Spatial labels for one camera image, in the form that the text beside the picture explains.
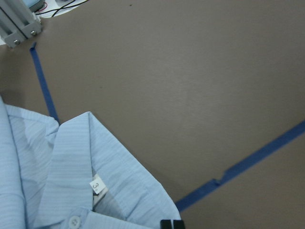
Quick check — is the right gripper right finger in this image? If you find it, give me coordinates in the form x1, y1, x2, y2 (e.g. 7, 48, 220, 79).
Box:
173, 220, 185, 229

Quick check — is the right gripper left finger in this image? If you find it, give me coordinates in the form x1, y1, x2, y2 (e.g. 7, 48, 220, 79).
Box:
160, 219, 172, 229

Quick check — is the light blue button-up shirt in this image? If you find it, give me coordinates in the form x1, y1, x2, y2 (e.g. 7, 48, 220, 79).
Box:
0, 103, 181, 229

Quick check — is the aluminium frame post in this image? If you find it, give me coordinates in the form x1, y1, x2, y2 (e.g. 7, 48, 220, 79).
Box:
0, 0, 45, 48

